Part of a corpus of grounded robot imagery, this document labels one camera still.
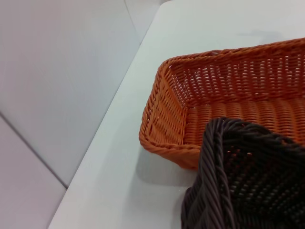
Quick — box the orange woven basket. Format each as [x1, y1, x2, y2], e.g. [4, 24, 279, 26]
[139, 37, 305, 170]

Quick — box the dark brown woven basket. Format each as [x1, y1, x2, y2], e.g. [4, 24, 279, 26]
[181, 185, 210, 229]
[199, 117, 305, 229]

